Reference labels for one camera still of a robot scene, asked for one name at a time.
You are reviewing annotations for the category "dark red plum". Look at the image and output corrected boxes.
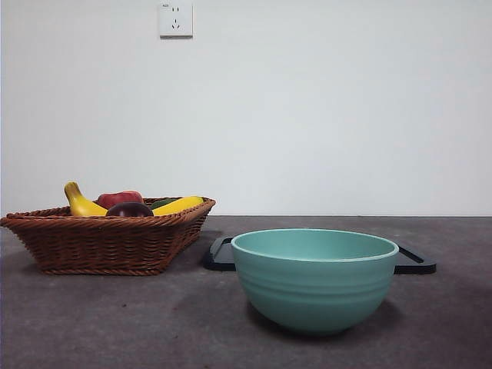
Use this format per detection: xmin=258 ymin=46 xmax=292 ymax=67
xmin=105 ymin=201 xmax=155 ymax=218

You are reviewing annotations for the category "teal ceramic bowl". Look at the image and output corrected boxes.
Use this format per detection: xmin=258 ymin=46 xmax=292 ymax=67
xmin=230 ymin=228 xmax=400 ymax=337

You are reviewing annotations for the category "dark green rectangular tray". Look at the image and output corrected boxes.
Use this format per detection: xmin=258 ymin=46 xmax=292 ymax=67
xmin=202 ymin=236 xmax=438 ymax=275

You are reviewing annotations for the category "green avocado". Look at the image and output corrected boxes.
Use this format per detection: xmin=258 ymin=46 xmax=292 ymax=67
xmin=148 ymin=197 xmax=182 ymax=211

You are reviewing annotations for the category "red apple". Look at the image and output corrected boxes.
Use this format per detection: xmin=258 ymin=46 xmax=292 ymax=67
xmin=95 ymin=190 xmax=145 ymax=211

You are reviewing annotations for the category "brown wicker basket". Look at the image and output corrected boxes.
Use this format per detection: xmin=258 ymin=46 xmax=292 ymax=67
xmin=0 ymin=196 xmax=217 ymax=276

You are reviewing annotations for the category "yellow banana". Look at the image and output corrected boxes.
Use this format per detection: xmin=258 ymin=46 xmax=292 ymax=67
xmin=63 ymin=181 xmax=205 ymax=217

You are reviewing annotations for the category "white wall socket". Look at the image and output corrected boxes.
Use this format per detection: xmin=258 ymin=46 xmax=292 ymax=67
xmin=159 ymin=1 xmax=194 ymax=39

